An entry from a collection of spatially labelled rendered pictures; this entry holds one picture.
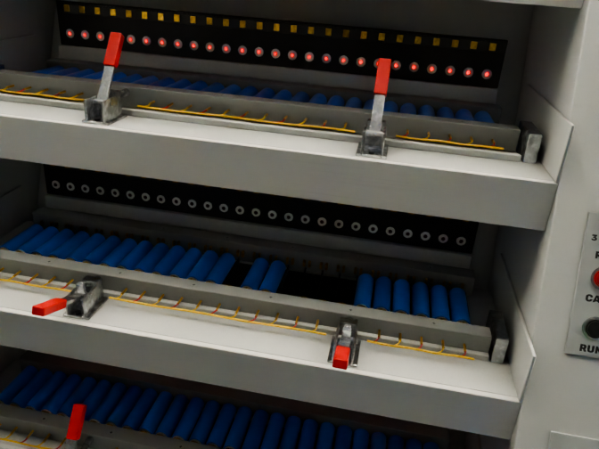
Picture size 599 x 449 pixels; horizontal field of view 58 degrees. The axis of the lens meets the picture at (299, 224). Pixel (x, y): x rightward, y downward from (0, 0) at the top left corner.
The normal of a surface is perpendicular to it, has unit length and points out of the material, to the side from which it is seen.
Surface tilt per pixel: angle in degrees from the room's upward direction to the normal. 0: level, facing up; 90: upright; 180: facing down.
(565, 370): 90
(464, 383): 21
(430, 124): 111
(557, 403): 90
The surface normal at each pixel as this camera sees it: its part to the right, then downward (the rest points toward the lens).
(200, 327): 0.07, -0.90
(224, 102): -0.18, 0.40
